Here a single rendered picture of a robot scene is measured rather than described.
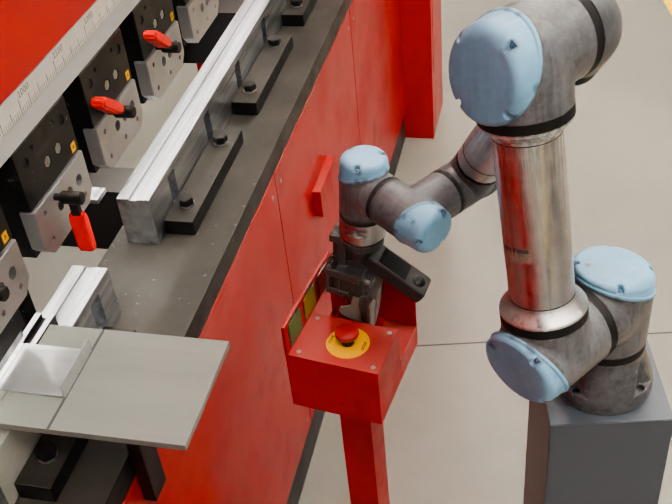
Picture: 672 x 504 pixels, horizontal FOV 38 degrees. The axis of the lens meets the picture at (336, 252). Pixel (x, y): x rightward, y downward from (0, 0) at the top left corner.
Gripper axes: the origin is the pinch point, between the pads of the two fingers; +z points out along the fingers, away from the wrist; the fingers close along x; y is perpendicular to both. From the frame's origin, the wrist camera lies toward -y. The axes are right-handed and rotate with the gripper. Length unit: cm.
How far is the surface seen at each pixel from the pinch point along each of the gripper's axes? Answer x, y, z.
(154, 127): -152, 139, 86
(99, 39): 9, 39, -52
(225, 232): -1.1, 27.7, -11.9
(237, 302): 2.9, 24.5, 0.3
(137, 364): 42, 19, -25
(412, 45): -168, 43, 41
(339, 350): 11.9, 1.6, -4.8
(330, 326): 6.9, 5.1, -4.4
